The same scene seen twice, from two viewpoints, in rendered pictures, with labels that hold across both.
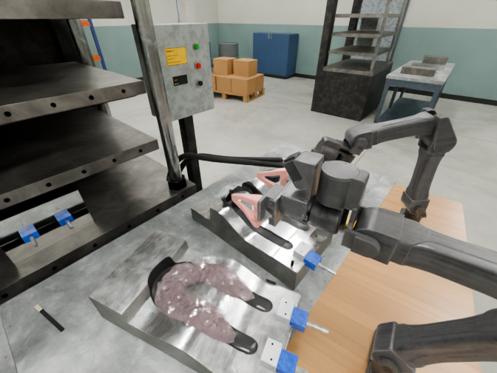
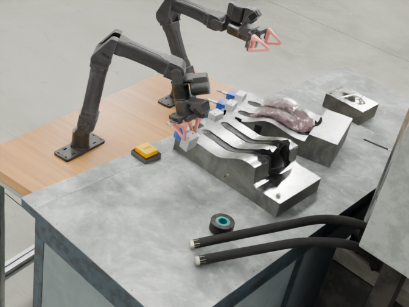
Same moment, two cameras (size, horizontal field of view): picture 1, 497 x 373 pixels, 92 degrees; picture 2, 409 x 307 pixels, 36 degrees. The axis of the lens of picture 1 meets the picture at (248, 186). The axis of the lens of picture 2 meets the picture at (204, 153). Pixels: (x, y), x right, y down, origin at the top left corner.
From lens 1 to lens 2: 271 cm
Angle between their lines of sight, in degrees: 112
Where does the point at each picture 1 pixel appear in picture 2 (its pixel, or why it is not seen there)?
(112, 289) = (340, 118)
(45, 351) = (364, 133)
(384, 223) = (219, 13)
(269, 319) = (240, 108)
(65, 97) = not seen: outside the picture
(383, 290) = (149, 119)
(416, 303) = (131, 111)
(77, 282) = (381, 159)
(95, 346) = not seen: hidden behind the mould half
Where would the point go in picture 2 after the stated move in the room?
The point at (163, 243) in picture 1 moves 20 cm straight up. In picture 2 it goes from (325, 134) to (339, 89)
